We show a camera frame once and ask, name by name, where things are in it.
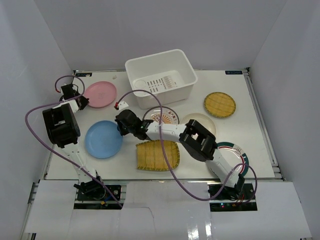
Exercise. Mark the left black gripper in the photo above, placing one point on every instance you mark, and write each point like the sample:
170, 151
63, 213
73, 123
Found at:
81, 102

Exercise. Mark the pink plastic plate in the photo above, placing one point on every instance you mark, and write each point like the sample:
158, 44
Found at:
101, 94

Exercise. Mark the blue plastic plate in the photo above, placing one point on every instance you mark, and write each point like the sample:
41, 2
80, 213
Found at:
103, 140

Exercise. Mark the fan-shaped bamboo woven tray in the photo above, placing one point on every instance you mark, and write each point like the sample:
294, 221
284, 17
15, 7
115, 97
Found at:
150, 155

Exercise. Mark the orange sunburst pattern plate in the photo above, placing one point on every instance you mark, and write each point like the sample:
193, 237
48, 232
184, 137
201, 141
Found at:
169, 116

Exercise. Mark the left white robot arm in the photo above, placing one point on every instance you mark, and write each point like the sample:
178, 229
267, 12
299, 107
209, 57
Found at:
63, 131

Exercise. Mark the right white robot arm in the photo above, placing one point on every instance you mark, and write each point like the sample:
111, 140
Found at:
199, 142

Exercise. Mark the white plastic bin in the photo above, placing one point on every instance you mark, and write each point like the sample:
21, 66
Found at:
167, 77

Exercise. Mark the left blue table label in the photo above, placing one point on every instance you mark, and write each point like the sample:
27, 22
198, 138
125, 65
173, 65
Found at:
83, 74

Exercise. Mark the blue table label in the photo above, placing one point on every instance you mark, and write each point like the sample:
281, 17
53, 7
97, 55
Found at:
233, 72
83, 74

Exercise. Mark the cream white plate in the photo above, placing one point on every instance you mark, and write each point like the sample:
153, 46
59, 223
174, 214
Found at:
202, 119

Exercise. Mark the round bamboo woven plate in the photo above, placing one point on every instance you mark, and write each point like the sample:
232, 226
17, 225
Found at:
220, 105

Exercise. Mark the right blue table label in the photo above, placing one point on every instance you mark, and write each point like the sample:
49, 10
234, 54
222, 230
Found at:
233, 72

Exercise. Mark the green red rimmed plate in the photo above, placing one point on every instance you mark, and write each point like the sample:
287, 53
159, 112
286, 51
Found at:
234, 155

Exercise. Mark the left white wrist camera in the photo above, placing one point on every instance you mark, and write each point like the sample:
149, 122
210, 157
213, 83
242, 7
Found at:
68, 92

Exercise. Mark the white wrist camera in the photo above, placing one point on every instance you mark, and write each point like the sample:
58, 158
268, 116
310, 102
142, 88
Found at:
68, 92
121, 105

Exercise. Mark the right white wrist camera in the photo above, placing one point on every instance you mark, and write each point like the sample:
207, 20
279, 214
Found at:
121, 105

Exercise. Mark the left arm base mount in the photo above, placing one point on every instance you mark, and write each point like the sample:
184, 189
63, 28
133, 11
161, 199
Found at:
98, 198

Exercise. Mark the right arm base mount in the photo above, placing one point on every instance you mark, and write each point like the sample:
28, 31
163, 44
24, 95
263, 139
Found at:
227, 203

